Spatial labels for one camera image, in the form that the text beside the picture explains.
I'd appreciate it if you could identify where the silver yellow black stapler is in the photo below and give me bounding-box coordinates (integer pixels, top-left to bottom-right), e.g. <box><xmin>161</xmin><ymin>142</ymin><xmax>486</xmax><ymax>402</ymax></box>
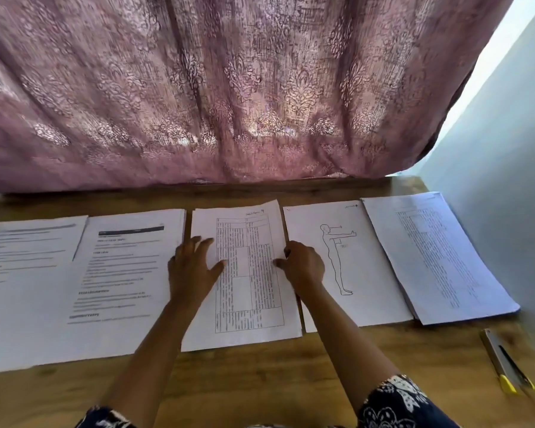
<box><xmin>480</xmin><ymin>328</ymin><xmax>535</xmax><ymax>396</ymax></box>

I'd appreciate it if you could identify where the person's left forearm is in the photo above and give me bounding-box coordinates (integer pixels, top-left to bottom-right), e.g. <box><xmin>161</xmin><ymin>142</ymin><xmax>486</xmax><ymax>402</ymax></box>
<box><xmin>98</xmin><ymin>298</ymin><xmax>202</xmax><ymax>428</ymax></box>

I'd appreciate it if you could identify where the person's right hand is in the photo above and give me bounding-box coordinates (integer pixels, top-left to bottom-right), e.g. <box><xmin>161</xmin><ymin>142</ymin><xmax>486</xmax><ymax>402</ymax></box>
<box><xmin>273</xmin><ymin>240</ymin><xmax>326</xmax><ymax>298</ymax></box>

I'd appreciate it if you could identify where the person's right forearm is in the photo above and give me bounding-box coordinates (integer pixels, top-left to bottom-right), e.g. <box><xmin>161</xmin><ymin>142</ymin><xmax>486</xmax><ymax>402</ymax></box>
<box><xmin>298</xmin><ymin>285</ymin><xmax>402</xmax><ymax>411</ymax></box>

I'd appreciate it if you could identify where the dark-header text paper pile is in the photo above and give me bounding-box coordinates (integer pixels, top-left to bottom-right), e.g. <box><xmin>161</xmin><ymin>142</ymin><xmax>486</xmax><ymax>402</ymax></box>
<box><xmin>36</xmin><ymin>208</ymin><xmax>187</xmax><ymax>367</ymax></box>

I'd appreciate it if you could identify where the grey-header text paper pile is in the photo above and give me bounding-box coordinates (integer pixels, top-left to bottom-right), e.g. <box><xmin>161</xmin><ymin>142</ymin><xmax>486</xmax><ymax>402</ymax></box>
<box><xmin>0</xmin><ymin>215</ymin><xmax>89</xmax><ymax>376</ymax></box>

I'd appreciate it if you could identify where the table-print paper pile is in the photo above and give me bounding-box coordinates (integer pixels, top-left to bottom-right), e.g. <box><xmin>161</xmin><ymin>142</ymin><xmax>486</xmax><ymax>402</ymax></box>
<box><xmin>182</xmin><ymin>200</ymin><xmax>303</xmax><ymax>352</ymax></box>

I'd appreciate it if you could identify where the pink patterned curtain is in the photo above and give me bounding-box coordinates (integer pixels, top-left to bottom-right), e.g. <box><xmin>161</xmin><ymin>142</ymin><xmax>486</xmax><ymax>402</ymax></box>
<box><xmin>0</xmin><ymin>0</ymin><xmax>517</xmax><ymax>193</ymax></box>

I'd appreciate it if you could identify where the person's left hand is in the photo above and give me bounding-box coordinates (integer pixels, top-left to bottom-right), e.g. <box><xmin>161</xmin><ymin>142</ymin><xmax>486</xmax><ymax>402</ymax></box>
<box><xmin>168</xmin><ymin>236</ymin><xmax>226</xmax><ymax>310</ymax></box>

